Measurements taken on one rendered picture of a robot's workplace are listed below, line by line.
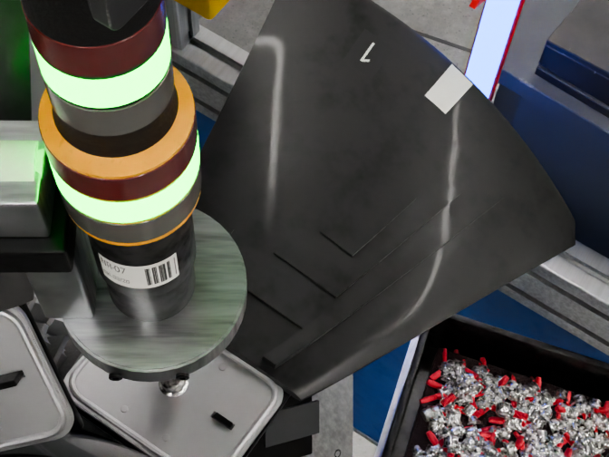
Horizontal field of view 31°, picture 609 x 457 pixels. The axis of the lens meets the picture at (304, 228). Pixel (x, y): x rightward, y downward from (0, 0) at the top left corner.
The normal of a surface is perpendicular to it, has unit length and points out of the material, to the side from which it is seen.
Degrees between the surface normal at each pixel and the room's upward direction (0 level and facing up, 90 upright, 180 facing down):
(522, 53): 0
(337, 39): 13
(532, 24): 0
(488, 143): 24
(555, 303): 90
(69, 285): 90
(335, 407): 50
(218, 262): 0
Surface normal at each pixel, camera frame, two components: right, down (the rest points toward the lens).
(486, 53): -0.55, 0.73
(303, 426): 0.66, 0.09
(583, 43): 0.02, -0.54
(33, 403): -0.10, 0.43
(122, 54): 0.46, 0.80
